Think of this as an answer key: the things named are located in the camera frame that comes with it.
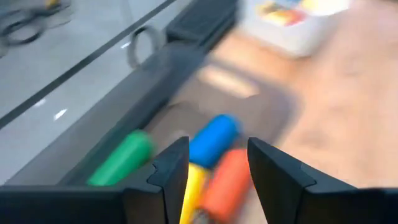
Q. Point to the white floor scrap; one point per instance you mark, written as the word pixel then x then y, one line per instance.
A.
pixel 60 114

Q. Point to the small red cube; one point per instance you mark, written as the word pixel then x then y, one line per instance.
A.
pixel 289 18

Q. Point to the orange cylinder block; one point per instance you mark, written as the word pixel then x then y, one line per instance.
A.
pixel 227 183

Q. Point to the yellow cylinder block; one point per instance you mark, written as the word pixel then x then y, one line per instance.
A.
pixel 194 193

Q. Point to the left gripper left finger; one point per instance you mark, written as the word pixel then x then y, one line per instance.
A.
pixel 172 174

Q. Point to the white plastic bin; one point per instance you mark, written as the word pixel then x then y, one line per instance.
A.
pixel 295 40

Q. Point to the blue cylinder block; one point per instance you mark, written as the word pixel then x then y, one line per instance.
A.
pixel 214 140

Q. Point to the dark grey plastic tray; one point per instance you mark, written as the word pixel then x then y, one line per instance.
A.
pixel 273 124

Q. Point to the green cylinder block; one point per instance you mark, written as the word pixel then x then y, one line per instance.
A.
pixel 124 158

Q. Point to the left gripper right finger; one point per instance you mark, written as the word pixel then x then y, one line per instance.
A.
pixel 273 177

